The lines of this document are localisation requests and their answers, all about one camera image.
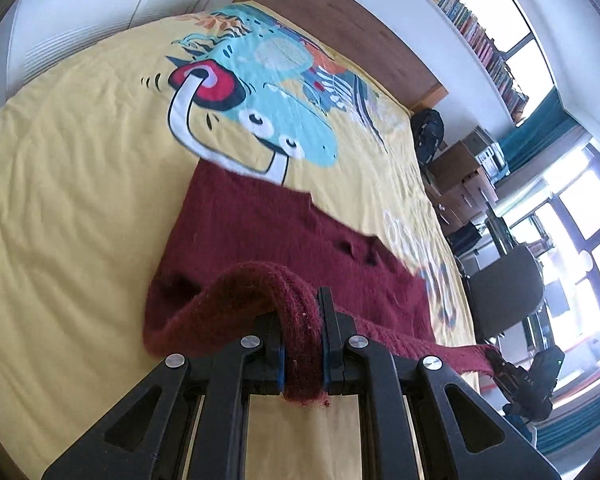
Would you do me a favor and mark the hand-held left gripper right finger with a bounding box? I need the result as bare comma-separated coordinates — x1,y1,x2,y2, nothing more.
317,287,563,480

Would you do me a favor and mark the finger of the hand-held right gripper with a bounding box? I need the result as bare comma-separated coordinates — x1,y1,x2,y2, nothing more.
485,347,513,391

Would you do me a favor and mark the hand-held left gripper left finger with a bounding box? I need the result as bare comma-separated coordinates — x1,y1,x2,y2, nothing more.
40,310,287,480

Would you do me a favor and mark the maroon knitted sweater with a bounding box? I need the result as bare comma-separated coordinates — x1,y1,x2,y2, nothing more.
144,164,501,408

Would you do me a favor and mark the grey office chair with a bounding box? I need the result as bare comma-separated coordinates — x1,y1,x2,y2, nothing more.
467,245,548,346

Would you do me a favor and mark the window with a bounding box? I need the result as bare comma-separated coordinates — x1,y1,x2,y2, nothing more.
500,145,600,356

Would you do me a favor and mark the wooden drawer cabinet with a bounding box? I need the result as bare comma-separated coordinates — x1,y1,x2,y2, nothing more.
427,140,498,226

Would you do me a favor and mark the white printer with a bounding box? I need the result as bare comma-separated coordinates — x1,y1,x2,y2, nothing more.
472,127,511,181

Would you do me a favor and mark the teal curtain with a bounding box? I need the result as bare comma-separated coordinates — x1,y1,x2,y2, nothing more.
497,87,593,173

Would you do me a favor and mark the black backpack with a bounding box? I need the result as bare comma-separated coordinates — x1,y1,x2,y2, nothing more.
411,109,447,166

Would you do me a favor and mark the yellow printed bed blanket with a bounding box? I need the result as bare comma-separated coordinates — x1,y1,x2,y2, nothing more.
0,1,481,480

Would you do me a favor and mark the wooden bed headboard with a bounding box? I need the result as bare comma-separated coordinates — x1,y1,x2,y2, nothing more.
232,0,451,113

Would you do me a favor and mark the row of books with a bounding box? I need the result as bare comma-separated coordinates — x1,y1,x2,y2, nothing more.
390,0,528,123

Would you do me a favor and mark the white wardrobe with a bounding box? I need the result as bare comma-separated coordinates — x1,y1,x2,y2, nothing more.
0,0,231,126

